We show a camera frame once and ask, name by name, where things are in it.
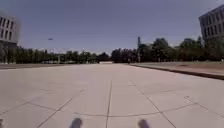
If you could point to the pale stone slab plaza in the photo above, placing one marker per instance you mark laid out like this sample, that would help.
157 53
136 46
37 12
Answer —
110 90

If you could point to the pole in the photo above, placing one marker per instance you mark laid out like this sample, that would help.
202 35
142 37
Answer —
139 46

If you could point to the row of trees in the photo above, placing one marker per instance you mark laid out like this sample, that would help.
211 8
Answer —
160 51

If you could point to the robot's own part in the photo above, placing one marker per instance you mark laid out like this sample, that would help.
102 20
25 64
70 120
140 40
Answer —
143 124
76 123

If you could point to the raised bed with kerb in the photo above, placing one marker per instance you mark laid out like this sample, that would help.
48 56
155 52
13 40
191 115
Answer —
186 67

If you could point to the dark ground strip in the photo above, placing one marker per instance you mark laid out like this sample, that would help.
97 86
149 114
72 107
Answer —
20 66

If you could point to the grey building with windows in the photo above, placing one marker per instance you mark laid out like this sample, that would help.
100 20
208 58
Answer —
213 25

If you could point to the pale building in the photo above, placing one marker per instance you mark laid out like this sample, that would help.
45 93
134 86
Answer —
8 31

